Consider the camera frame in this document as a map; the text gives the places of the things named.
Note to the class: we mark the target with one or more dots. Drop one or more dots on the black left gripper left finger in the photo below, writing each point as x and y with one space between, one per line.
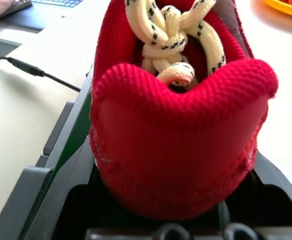
31 195

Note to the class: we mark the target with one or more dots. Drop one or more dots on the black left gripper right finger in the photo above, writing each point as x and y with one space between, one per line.
289 200

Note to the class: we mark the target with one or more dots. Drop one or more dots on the red knit sneaker cream laces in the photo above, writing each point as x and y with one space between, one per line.
176 140

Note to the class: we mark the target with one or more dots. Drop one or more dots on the yellow plastic tray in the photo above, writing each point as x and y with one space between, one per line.
286 8

